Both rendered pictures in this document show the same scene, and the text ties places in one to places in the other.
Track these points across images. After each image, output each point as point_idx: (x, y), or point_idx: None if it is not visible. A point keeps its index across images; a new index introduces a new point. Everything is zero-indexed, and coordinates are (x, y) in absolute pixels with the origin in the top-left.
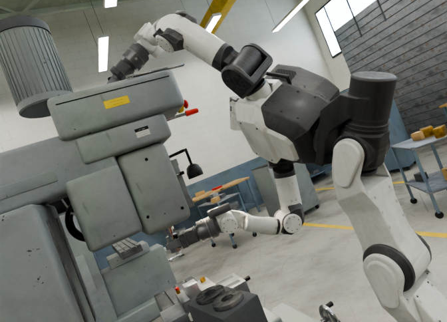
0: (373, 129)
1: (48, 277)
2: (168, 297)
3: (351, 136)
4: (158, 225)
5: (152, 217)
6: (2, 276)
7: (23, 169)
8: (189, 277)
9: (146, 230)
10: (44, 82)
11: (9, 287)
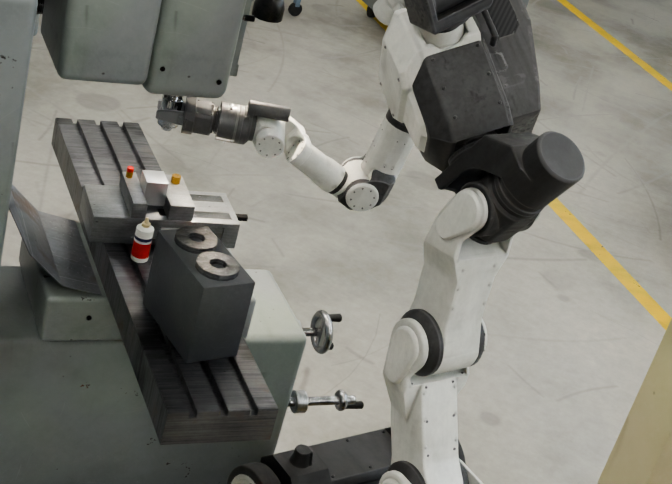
0: (513, 209)
1: (7, 101)
2: (85, 142)
3: (487, 196)
4: (170, 88)
5: (168, 72)
6: None
7: None
8: (135, 124)
9: (147, 84)
10: None
11: None
